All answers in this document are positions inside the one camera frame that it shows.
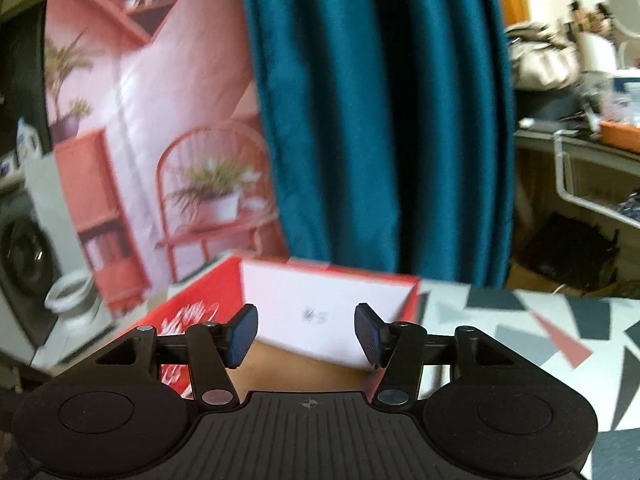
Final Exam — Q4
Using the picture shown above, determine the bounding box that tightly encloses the black plastic bag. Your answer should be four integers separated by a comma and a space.
520, 212, 621, 291

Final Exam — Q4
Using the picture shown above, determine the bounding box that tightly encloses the beige bag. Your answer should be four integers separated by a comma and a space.
505, 22, 583, 88

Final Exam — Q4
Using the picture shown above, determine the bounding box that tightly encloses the white round bowl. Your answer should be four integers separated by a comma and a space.
44, 270, 98, 316

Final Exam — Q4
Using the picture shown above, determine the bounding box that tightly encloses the orange tray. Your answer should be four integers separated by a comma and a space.
599, 120, 640, 153

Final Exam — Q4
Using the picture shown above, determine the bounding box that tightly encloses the brown cardboard box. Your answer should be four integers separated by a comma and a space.
507, 260, 621, 298

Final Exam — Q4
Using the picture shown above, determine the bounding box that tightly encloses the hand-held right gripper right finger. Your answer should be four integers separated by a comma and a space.
354, 303, 518, 407

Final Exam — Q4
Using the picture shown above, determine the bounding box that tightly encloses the blue packaged item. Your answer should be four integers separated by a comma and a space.
612, 72, 640, 123

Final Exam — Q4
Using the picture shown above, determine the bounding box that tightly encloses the red cardboard box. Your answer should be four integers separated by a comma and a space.
147, 254, 423, 401

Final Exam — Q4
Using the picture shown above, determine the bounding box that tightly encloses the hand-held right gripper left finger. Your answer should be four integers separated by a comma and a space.
95, 304, 259, 407

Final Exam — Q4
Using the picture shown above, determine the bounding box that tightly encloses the round white vanity mirror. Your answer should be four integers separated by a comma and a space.
605, 0, 640, 41

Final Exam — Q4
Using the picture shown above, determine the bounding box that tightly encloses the grey washing machine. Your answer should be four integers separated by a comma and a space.
0, 160, 71, 356

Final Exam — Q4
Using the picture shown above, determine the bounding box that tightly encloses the printed room backdrop poster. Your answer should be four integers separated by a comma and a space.
30, 0, 291, 366

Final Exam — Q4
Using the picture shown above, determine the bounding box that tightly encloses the white makeup brush holder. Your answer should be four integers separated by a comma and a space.
565, 0, 618, 73

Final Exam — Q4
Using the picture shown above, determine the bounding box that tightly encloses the cluttered shelf unit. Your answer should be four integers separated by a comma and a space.
515, 117, 640, 286

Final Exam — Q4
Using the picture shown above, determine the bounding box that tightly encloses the white wire basket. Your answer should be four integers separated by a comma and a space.
554, 130, 640, 228

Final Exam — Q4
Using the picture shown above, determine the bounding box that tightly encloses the white blue packet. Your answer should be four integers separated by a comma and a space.
15, 117, 42, 161

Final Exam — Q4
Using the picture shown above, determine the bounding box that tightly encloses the teal curtain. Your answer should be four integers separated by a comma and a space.
235, 0, 518, 288

